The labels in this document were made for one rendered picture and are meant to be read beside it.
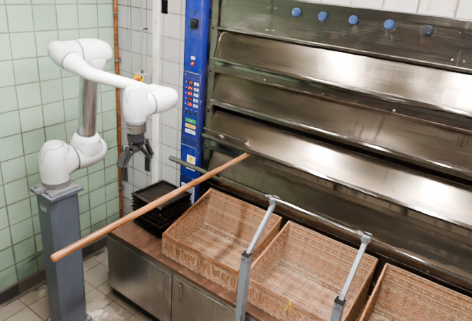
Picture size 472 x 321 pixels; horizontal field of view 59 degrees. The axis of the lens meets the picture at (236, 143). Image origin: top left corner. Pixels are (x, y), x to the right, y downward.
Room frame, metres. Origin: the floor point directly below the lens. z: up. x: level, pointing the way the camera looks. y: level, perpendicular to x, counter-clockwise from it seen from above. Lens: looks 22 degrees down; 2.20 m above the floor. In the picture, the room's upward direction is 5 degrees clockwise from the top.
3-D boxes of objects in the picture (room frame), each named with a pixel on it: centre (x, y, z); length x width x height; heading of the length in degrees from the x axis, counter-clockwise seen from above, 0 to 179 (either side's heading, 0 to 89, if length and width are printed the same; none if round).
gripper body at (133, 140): (1.70, 0.45, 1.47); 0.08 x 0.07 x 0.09; 147
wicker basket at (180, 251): (2.13, 0.04, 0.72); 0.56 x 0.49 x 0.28; 58
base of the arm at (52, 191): (2.03, 1.00, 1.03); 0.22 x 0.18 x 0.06; 147
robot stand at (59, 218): (2.05, 0.99, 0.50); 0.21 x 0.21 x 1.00; 57
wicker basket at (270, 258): (1.81, -0.46, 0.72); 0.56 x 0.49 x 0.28; 56
